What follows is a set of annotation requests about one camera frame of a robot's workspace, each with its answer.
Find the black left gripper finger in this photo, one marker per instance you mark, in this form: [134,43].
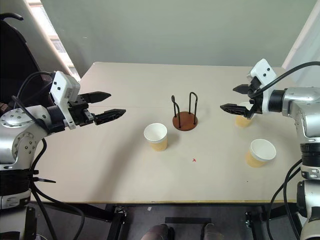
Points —
[96,96]
[110,115]

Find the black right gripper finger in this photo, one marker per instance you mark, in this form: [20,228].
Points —
[241,89]
[233,109]

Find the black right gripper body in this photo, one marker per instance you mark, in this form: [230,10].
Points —
[254,100]

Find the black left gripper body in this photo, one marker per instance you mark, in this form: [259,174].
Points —
[78,111]

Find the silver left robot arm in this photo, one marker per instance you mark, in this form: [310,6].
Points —
[23,130]

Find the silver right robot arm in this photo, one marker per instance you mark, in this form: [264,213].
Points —
[303,112]

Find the yellow ribbed paper cup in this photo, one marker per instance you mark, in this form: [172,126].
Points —
[156,137]
[260,153]
[242,121]

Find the black chair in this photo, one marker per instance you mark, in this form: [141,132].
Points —
[15,57]

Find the dark rounded robot foot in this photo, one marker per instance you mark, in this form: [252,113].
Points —
[158,232]
[212,232]

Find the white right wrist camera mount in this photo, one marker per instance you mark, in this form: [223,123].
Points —
[263,71]

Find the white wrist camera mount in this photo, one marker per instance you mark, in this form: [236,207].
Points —
[263,71]
[63,88]

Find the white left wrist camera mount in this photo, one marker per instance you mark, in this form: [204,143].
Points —
[63,88]

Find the black table frame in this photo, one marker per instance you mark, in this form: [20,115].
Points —
[130,217]

